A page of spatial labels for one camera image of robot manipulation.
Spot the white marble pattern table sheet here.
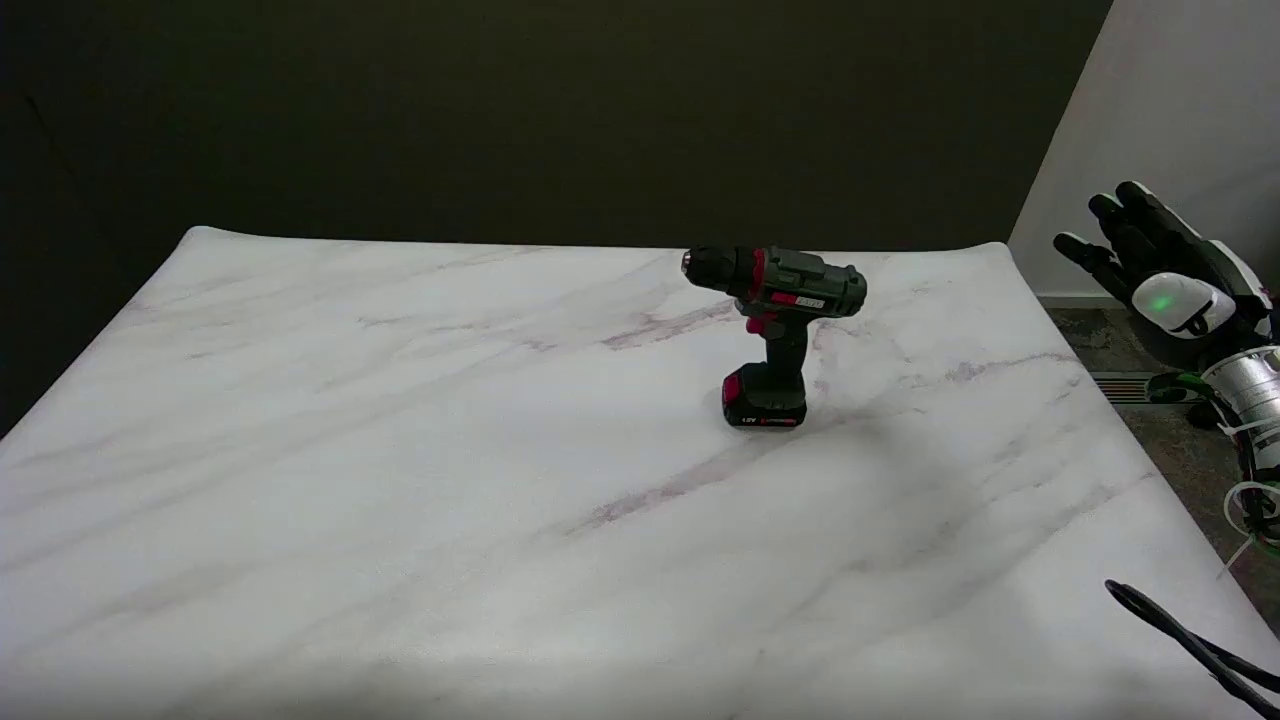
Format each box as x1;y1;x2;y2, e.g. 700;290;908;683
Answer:
0;226;1280;720

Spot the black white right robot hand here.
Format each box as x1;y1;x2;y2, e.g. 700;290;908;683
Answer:
1052;181;1277;373

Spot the metal floor vent grille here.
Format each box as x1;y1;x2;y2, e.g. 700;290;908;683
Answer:
1090;373;1163;405

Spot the black green wrist cable bundle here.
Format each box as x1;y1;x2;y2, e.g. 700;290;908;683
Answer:
1147;370;1280;559

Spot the dark green red power screwdriver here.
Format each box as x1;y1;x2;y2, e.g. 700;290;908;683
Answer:
681;245;869;431

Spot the long black robot cable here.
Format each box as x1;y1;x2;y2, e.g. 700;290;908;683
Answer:
1104;579;1280;720

